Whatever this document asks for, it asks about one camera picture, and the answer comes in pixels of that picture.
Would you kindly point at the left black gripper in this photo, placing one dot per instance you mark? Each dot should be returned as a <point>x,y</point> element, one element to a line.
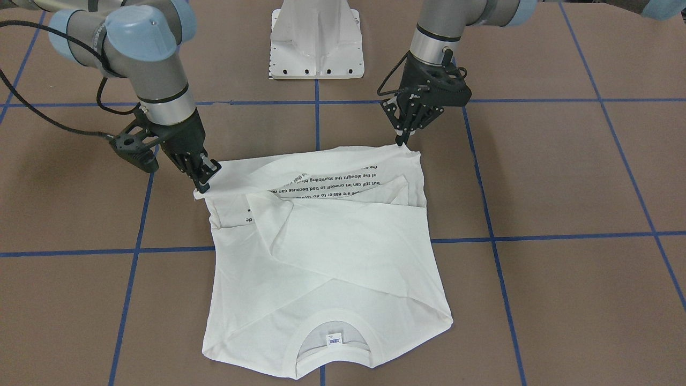
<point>413,114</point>

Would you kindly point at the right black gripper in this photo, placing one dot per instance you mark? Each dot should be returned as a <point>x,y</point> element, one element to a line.
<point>184,136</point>

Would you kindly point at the white printed t-shirt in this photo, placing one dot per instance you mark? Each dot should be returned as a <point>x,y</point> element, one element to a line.
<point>321,257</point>

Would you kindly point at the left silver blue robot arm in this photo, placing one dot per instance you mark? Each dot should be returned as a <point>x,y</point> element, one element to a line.
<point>442,23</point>

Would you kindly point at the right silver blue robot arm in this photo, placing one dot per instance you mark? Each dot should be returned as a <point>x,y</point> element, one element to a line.
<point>138,40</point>

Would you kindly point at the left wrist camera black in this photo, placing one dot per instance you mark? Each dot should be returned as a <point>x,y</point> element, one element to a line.
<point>391,105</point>

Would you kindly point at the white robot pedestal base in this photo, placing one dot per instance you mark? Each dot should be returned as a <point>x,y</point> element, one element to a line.
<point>319,40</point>

